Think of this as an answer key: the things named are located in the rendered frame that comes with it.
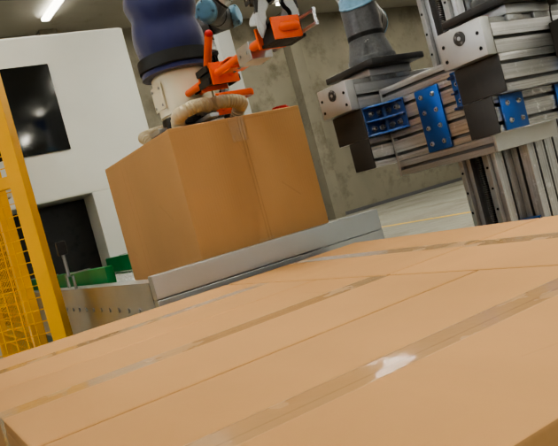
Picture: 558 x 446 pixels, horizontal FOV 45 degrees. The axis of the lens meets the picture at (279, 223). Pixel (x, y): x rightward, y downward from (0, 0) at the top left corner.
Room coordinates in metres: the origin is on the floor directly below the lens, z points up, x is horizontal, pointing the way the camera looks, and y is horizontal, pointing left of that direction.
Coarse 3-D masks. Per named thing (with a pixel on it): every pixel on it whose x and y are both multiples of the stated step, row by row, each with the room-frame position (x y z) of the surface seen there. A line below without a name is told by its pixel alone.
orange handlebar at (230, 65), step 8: (280, 24) 1.51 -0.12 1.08; (288, 24) 1.51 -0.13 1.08; (296, 24) 1.52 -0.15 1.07; (256, 48) 1.62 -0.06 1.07; (224, 64) 1.76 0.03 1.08; (232, 64) 1.73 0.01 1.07; (216, 72) 1.81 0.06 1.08; (224, 72) 1.77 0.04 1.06; (232, 72) 1.79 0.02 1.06; (192, 88) 1.95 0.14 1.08; (248, 88) 2.24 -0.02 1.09; (248, 96) 2.28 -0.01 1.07
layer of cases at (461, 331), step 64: (320, 256) 1.68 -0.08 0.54; (384, 256) 1.33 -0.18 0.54; (448, 256) 1.10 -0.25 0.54; (512, 256) 0.94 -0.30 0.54; (128, 320) 1.40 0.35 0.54; (192, 320) 1.15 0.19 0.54; (256, 320) 0.98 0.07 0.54; (320, 320) 0.85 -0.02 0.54; (384, 320) 0.75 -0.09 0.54; (448, 320) 0.67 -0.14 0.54; (512, 320) 0.61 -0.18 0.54; (0, 384) 1.02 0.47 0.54; (64, 384) 0.88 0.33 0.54; (128, 384) 0.77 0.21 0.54; (192, 384) 0.69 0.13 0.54; (256, 384) 0.62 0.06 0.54; (320, 384) 0.57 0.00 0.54; (384, 384) 0.52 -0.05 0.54; (448, 384) 0.48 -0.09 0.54; (512, 384) 0.45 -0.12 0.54
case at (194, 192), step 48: (144, 144) 1.86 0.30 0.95; (192, 144) 1.73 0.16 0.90; (240, 144) 1.80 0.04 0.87; (288, 144) 1.87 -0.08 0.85; (144, 192) 1.95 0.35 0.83; (192, 192) 1.71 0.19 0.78; (240, 192) 1.78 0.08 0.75; (288, 192) 1.85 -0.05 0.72; (144, 240) 2.04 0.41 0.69; (192, 240) 1.73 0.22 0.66; (240, 240) 1.76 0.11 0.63
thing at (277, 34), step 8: (280, 16) 1.52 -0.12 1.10; (288, 16) 1.53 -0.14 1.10; (296, 16) 1.54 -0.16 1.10; (272, 24) 1.51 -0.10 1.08; (256, 32) 1.57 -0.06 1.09; (272, 32) 1.54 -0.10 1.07; (280, 32) 1.52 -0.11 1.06; (288, 32) 1.53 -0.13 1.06; (296, 32) 1.54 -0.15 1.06; (256, 40) 1.58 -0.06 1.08; (264, 40) 1.57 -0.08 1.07; (272, 40) 1.53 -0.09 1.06; (280, 40) 1.53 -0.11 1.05; (288, 40) 1.55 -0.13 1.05; (264, 48) 1.57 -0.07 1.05; (272, 48) 1.59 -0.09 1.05
